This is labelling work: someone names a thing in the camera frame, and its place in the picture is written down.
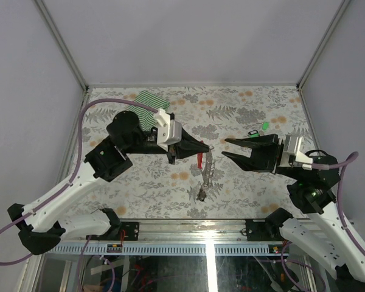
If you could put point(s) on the red handled carabiner keyring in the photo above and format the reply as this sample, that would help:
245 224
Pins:
200 160

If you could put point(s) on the aluminium front rail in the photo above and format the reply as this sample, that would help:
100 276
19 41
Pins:
170 231

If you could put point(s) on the blue slotted cable duct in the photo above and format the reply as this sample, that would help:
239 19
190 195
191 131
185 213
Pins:
139 249

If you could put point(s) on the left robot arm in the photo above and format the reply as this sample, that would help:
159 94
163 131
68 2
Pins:
43 224

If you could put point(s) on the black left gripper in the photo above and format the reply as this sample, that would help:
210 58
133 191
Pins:
187 146

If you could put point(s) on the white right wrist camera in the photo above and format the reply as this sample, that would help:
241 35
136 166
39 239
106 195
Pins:
291 154

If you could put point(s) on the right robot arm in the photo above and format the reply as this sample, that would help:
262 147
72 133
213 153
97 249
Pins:
342 253

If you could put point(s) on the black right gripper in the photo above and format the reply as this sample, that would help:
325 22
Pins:
265 150

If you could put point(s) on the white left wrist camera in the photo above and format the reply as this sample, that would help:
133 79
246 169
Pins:
169 131

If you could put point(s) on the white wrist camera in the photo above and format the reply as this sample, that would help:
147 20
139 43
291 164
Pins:
169 131
291 154

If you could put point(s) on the green key tag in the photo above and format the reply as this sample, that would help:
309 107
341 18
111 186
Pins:
265 126

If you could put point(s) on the silver keys bunch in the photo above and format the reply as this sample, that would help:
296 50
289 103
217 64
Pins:
207 173

